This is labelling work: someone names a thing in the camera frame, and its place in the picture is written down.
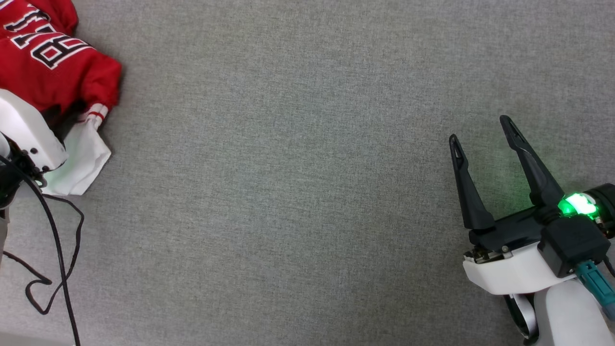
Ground black cable teal plug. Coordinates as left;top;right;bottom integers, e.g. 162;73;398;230
574;257;615;321
0;154;81;346

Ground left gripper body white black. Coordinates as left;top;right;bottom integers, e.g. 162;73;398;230
0;89;68;208

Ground red and white jersey garment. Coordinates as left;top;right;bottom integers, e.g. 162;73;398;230
0;0;123;197

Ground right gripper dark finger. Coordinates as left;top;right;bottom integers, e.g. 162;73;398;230
449;134;496;231
499;115;566;210

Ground right black cable teal plug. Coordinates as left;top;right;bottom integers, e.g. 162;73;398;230
574;257;615;321

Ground thin black cable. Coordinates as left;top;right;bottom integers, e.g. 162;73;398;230
0;192;86;316

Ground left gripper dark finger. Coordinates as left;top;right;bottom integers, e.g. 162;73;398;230
43;102;86;143

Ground left black cable teal plug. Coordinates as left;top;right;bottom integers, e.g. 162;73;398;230
0;154;81;346

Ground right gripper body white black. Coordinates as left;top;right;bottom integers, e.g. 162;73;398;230
462;192;600;296

